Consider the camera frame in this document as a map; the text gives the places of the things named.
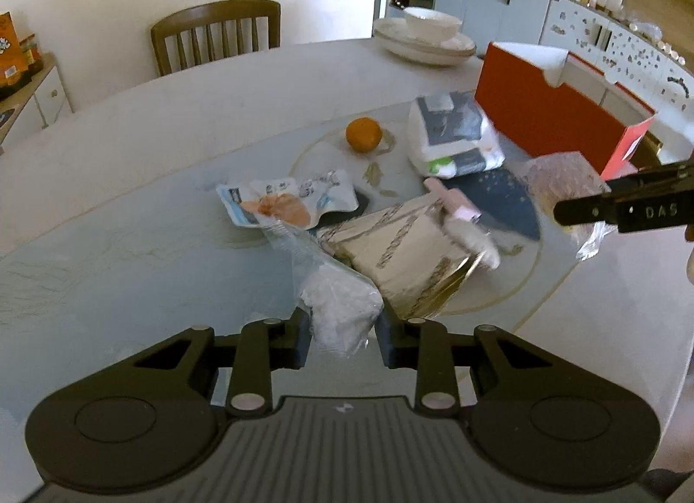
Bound white blue snack wrapper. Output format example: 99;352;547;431
215;170;359;229

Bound white ceramic bowl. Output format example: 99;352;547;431
403;6;462;44

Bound white wall cabinet unit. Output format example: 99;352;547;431
380;0;693;161

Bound white sideboard cabinet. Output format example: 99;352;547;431
0;53;73;153

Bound white blue tissue pack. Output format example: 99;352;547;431
407;92;504;180

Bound wooden dining chair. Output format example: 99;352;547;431
151;0;281;77

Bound beige patterned foil pouch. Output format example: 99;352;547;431
317;194;481;320

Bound stacked white plates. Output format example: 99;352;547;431
373;18;476;66

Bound clear plastic bag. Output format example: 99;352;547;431
262;221;385;359

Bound orange snack bag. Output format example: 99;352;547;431
0;12;31;100

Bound orange tangerine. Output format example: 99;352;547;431
345;117;382;154

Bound red white cardboard box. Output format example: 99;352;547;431
475;42;655;180

